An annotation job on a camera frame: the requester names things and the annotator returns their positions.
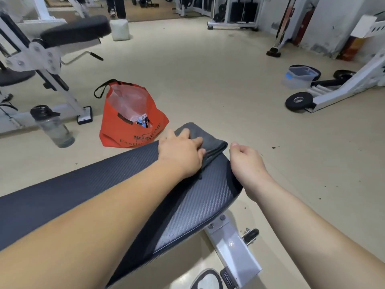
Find person's left forearm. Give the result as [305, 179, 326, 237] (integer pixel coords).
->
[0, 158, 187, 289]

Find red fire extinguisher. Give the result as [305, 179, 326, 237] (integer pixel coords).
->
[293, 3, 315, 46]

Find grey towel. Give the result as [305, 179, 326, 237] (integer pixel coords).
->
[174, 123, 228, 179]

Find clear black-capped water bottle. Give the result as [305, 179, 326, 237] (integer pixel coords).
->
[30, 105, 76, 149]

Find clear plastic container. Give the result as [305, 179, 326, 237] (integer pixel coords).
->
[282, 66, 319, 89]

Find orange tote bag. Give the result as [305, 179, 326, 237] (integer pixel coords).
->
[94, 79, 170, 148]

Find white angled machine frame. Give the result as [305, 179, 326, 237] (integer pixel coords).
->
[304, 46, 385, 113]

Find person's right forearm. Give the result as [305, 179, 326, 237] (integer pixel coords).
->
[245, 175, 385, 289]

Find black adjustment knob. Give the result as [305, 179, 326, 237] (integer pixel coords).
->
[241, 228, 260, 246]

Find person's right hand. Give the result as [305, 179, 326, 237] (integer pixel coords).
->
[229, 142, 272, 203]

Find brown cardboard box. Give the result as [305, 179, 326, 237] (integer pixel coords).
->
[339, 36, 366, 62]

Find leaning chrome bar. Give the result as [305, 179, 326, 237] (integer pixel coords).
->
[266, 0, 299, 58]

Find white bench frame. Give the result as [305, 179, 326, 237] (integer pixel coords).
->
[190, 213, 263, 289]

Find clear plastic bag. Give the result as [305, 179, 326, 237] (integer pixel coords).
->
[107, 84, 148, 123]

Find white box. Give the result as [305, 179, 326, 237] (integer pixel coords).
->
[350, 14, 378, 39]

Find black padded weight bench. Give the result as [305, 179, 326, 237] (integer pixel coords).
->
[0, 141, 243, 288]

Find person's left hand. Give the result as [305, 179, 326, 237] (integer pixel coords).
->
[158, 128, 207, 180]

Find white weight stack machine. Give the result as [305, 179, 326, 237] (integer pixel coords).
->
[207, 0, 266, 31]

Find white gym machine black pads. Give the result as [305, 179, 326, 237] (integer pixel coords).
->
[0, 0, 112, 134]

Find black weight plate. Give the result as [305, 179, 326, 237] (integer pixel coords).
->
[285, 92, 314, 112]
[333, 70, 357, 82]

